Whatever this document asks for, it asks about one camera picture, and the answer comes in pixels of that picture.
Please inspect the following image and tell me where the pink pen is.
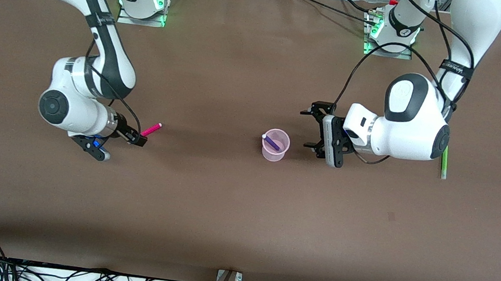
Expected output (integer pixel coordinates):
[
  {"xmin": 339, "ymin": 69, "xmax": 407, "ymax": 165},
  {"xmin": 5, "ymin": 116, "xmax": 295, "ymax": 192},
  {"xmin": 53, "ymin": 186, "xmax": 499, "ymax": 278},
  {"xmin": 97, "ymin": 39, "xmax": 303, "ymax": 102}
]
[{"xmin": 140, "ymin": 121, "xmax": 163, "ymax": 139}]

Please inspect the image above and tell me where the purple pen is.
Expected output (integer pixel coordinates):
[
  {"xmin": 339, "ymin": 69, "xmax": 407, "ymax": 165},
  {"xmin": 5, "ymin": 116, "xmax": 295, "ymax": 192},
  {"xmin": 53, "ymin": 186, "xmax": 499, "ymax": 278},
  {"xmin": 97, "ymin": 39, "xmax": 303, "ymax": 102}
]
[{"xmin": 261, "ymin": 133, "xmax": 283, "ymax": 152}]

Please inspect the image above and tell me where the pink translucent pen holder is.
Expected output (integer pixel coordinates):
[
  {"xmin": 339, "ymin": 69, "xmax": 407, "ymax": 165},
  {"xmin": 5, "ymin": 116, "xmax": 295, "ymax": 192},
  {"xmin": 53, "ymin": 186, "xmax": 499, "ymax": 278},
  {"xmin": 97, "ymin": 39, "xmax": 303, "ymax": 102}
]
[{"xmin": 260, "ymin": 127, "xmax": 292, "ymax": 164}]

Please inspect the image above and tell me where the green pen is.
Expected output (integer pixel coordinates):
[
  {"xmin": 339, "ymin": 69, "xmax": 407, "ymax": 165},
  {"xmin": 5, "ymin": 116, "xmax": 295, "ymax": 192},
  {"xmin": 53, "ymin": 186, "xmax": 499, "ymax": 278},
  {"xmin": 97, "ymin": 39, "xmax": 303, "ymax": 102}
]
[{"xmin": 439, "ymin": 145, "xmax": 451, "ymax": 180}]

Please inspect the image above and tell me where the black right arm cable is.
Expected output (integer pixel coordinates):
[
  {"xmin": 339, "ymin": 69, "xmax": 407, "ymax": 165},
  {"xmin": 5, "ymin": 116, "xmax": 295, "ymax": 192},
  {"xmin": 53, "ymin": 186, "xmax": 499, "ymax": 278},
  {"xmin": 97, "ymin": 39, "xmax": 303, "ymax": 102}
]
[{"xmin": 77, "ymin": 37, "xmax": 152, "ymax": 134}]

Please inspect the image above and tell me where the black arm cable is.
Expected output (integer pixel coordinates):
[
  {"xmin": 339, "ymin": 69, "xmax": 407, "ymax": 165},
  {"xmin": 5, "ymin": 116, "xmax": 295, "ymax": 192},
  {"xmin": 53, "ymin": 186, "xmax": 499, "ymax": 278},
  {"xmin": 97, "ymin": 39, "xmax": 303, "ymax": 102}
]
[
  {"xmin": 331, "ymin": 0, "xmax": 484, "ymax": 133},
  {"xmin": 77, "ymin": 37, "xmax": 152, "ymax": 134}
]

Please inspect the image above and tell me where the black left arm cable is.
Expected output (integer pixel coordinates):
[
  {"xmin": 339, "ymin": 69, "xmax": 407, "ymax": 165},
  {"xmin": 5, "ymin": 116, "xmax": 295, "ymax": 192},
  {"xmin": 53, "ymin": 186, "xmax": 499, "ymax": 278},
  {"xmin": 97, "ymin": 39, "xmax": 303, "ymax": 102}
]
[{"xmin": 331, "ymin": 0, "xmax": 484, "ymax": 133}]

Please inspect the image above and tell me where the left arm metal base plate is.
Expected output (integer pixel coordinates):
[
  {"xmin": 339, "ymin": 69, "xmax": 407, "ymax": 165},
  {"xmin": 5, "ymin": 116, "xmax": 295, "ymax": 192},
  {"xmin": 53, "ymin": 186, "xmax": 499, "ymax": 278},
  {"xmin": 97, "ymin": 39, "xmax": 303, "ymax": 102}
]
[{"xmin": 360, "ymin": 7, "xmax": 417, "ymax": 60}]

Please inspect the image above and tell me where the long black table cable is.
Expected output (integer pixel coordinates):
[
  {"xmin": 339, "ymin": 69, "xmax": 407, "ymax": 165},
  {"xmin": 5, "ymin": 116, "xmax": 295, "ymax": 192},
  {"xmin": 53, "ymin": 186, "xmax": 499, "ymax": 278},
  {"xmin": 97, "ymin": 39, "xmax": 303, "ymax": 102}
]
[{"xmin": 285, "ymin": 0, "xmax": 382, "ymax": 24}]

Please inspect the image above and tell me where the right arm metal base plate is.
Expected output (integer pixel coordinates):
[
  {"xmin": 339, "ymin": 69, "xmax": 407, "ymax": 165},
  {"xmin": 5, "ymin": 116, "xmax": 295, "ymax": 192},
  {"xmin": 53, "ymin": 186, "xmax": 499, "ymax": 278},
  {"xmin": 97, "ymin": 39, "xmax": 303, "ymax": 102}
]
[{"xmin": 117, "ymin": 0, "xmax": 172, "ymax": 29}]

